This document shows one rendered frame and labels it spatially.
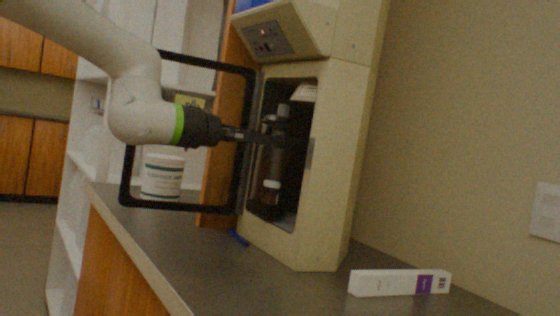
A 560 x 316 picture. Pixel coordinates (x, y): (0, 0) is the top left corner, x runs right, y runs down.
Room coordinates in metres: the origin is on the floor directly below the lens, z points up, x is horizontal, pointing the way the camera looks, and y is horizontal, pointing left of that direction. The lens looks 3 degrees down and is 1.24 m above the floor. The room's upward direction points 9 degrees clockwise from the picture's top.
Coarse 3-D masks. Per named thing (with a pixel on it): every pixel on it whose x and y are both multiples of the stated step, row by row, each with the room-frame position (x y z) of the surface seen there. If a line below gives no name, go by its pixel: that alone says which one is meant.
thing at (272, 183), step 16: (272, 128) 1.14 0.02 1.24; (288, 128) 1.13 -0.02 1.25; (256, 160) 1.17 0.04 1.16; (272, 160) 1.14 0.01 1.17; (288, 160) 1.15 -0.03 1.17; (256, 176) 1.16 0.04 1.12; (272, 176) 1.14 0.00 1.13; (288, 176) 1.16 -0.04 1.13; (256, 192) 1.15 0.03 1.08; (272, 192) 1.14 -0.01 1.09
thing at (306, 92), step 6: (300, 84) 1.19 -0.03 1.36; (306, 84) 1.16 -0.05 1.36; (312, 84) 1.15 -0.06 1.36; (300, 90) 1.17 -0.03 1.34; (306, 90) 1.15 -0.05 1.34; (312, 90) 1.14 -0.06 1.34; (294, 96) 1.18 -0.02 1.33; (300, 96) 1.15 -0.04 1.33; (306, 96) 1.14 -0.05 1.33; (312, 96) 1.13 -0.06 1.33; (294, 102) 1.25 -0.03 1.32; (300, 102) 1.27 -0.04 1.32; (306, 102) 1.28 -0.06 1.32; (312, 102) 1.28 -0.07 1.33
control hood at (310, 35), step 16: (288, 0) 1.00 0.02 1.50; (304, 0) 1.00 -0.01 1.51; (240, 16) 1.20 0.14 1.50; (256, 16) 1.14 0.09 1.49; (272, 16) 1.08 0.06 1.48; (288, 16) 1.03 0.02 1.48; (304, 16) 1.00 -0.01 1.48; (320, 16) 1.02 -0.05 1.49; (240, 32) 1.26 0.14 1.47; (288, 32) 1.07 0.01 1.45; (304, 32) 1.02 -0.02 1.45; (320, 32) 1.02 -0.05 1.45; (304, 48) 1.06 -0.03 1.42; (320, 48) 1.02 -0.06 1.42
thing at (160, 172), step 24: (168, 72) 1.21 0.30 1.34; (192, 72) 1.23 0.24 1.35; (216, 72) 1.26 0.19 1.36; (168, 96) 1.22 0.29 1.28; (192, 96) 1.24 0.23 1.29; (216, 96) 1.26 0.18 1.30; (240, 96) 1.28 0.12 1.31; (240, 120) 1.29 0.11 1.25; (144, 168) 1.20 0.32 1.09; (168, 168) 1.23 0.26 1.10; (192, 168) 1.25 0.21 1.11; (216, 168) 1.27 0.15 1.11; (144, 192) 1.21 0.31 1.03; (168, 192) 1.23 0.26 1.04; (192, 192) 1.25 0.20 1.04; (216, 192) 1.28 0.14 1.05
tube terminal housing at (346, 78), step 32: (320, 0) 1.10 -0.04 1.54; (352, 0) 1.05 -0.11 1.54; (384, 0) 1.14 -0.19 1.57; (352, 32) 1.06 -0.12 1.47; (384, 32) 1.27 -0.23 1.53; (288, 64) 1.19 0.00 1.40; (320, 64) 1.07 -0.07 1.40; (352, 64) 1.07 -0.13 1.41; (320, 96) 1.05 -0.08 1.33; (352, 96) 1.08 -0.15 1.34; (256, 128) 1.29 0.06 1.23; (320, 128) 1.04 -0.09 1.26; (352, 128) 1.08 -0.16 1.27; (320, 160) 1.05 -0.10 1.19; (352, 160) 1.09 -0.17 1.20; (320, 192) 1.05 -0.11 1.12; (352, 192) 1.17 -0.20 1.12; (256, 224) 1.22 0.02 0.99; (320, 224) 1.06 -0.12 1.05; (288, 256) 1.07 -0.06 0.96; (320, 256) 1.07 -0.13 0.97
